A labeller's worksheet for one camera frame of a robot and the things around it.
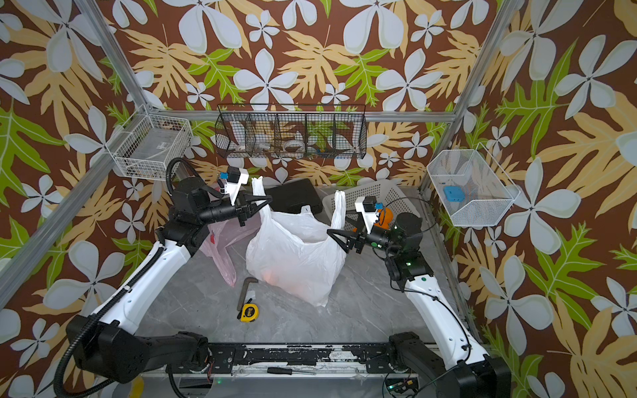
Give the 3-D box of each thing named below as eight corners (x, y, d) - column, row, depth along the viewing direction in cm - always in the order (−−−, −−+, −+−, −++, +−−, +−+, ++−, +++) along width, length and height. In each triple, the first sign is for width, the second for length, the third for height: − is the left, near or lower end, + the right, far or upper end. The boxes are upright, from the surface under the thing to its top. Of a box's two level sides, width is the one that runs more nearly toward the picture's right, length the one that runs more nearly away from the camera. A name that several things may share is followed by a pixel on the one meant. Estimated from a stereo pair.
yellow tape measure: (241, 322, 83) (239, 319, 81) (244, 305, 87) (243, 303, 84) (257, 322, 83) (256, 319, 81) (260, 305, 87) (258, 303, 84)
